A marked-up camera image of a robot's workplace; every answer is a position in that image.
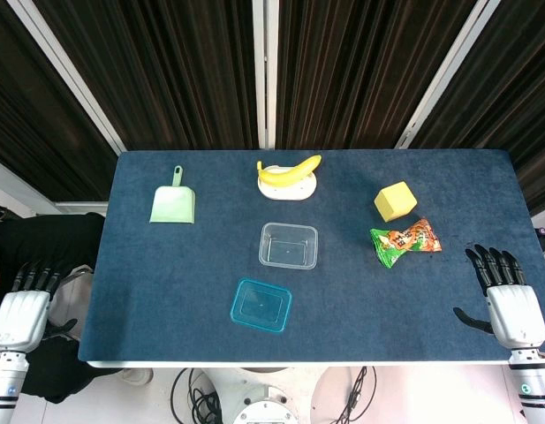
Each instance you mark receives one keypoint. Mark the blue velvet tablecloth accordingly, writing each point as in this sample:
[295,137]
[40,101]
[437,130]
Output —
[342,309]

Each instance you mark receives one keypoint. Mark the white round plate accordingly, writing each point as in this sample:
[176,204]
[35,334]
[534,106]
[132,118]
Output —
[285,192]

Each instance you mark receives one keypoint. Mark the white grey robot base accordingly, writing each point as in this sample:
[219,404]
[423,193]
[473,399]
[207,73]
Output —
[265,397]

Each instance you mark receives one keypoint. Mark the white frame post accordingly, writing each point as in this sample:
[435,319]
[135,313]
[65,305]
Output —
[265,75]
[73,79]
[448,75]

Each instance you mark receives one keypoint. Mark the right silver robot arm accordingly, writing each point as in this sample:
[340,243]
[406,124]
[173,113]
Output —
[535,388]

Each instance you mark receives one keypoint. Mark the white shoe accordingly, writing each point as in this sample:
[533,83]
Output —
[137,376]

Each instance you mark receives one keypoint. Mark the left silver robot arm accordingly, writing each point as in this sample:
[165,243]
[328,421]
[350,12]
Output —
[5,384]

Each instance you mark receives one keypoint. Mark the teal-rimmed clear plastic lid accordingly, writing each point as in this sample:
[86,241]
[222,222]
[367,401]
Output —
[261,305]

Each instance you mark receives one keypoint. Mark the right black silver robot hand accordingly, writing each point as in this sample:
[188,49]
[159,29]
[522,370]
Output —
[515,313]

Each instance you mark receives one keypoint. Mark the green orange snack bag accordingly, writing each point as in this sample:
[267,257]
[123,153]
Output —
[404,243]

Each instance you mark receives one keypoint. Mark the black clothing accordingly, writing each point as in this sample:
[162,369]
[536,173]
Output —
[55,238]

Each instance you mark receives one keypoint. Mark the yellow sponge cube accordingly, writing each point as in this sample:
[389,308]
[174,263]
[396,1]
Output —
[395,201]

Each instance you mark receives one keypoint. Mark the white bag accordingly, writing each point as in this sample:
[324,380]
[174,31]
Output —
[71,291]

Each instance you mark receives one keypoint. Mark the clear plastic container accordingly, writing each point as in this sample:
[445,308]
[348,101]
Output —
[288,252]

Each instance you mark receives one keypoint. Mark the yellow banana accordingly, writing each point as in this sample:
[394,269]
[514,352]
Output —
[285,174]

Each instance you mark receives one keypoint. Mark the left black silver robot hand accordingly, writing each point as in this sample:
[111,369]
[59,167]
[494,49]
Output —
[20,320]

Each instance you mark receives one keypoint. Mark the light green plastic dustpan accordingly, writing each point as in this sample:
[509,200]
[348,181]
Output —
[172,205]

